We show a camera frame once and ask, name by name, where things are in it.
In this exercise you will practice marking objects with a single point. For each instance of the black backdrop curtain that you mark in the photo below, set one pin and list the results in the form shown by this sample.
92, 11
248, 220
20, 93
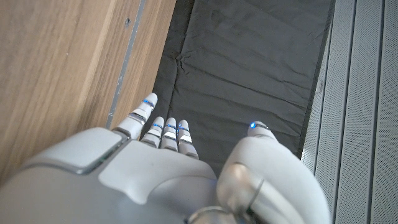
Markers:
242, 62

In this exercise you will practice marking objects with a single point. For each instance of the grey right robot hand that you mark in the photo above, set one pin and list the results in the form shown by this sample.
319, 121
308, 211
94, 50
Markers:
149, 180

